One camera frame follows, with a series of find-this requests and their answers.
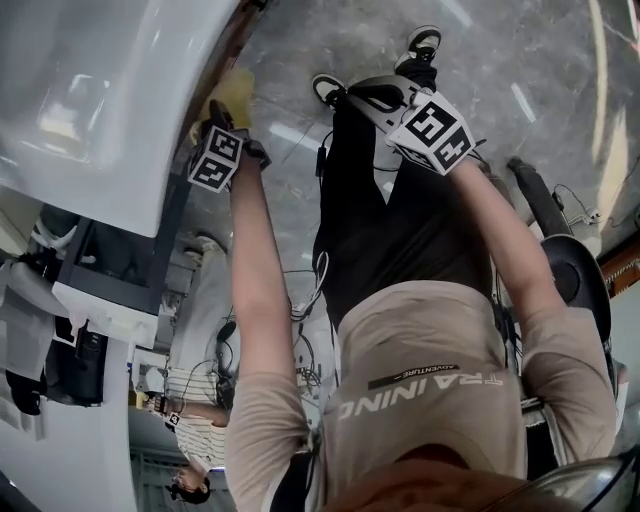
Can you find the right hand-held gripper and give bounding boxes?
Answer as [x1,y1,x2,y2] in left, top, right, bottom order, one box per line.
[347,75,477,177]

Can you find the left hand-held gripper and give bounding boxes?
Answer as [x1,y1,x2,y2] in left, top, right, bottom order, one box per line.
[187,98,273,194]

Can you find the yellow cloth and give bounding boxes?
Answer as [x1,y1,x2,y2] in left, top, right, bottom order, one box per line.
[198,68,257,132]

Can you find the person's left forearm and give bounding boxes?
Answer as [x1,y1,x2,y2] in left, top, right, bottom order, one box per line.
[227,158,304,386]

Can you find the person's right forearm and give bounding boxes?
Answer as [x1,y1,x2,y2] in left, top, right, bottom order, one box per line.
[447,158,569,326]

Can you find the white sink basin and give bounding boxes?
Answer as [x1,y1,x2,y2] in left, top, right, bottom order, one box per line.
[0,0,242,238]

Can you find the person's left shoe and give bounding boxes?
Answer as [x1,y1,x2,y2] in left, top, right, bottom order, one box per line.
[311,73,349,109]

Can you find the person's shoe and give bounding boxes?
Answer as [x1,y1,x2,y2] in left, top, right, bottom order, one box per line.
[311,73,349,109]
[393,24,444,72]

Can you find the person's right shoe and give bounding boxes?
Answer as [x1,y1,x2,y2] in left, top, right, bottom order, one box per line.
[393,24,444,72]

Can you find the person's black trousers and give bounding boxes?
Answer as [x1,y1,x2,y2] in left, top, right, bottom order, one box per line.
[312,58,496,329]

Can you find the black round chair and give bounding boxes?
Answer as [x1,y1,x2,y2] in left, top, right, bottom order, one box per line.
[538,233,615,354]

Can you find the person's beige shirt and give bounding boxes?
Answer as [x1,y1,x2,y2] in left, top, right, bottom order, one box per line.
[223,284,624,512]

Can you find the black cable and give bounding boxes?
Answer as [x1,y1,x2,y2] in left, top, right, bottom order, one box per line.
[312,127,335,179]

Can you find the white cable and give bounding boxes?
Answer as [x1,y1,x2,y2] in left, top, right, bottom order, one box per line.
[290,249,332,324]

